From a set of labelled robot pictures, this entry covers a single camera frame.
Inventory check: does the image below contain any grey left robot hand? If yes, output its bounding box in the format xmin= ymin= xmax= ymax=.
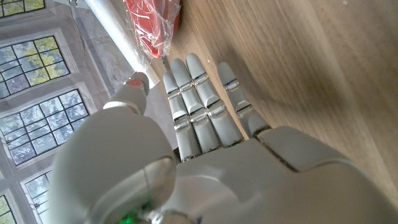
xmin=48 ymin=52 xmax=398 ymax=224

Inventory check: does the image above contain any clear plastic bag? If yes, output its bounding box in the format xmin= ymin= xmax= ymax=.
xmin=83 ymin=0 xmax=183 ymax=90

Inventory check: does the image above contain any red bowl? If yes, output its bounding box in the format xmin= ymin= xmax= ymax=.
xmin=124 ymin=0 xmax=183 ymax=59

